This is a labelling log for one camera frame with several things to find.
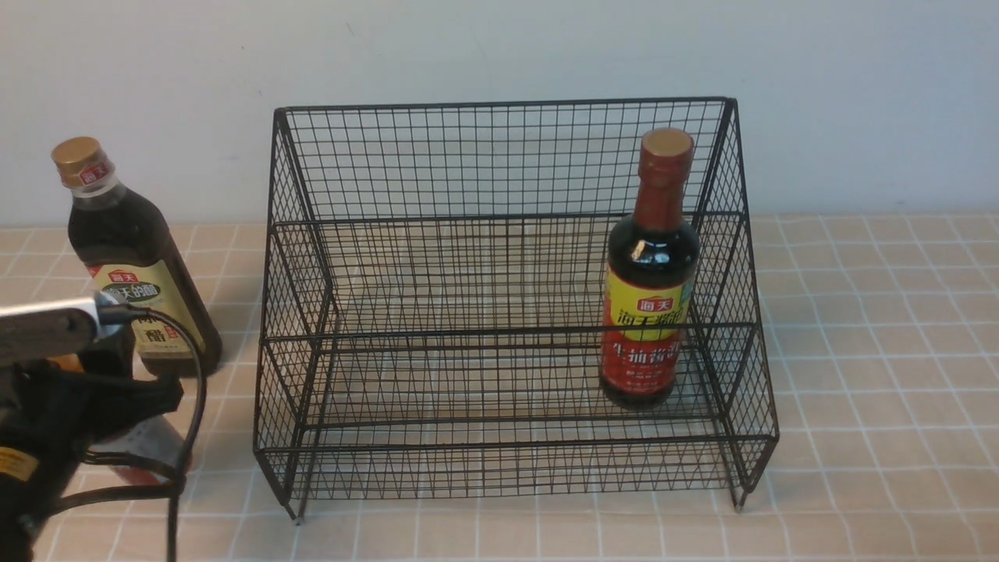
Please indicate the red ketchup squeeze bottle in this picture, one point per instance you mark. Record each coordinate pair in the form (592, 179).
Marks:
(97, 406)

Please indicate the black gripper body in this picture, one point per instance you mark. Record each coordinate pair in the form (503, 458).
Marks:
(24, 400)

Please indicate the soy sauce bottle red label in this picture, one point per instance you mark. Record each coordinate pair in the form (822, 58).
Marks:
(651, 261)

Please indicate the black wire mesh rack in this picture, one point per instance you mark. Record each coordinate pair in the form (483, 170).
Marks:
(432, 314)

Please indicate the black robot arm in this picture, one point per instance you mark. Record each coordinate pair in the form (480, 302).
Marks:
(26, 508)

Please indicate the dark vinegar bottle yellow label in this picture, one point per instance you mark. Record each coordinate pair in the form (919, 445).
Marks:
(126, 245)

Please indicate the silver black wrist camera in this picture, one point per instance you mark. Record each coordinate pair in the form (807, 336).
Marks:
(41, 330)

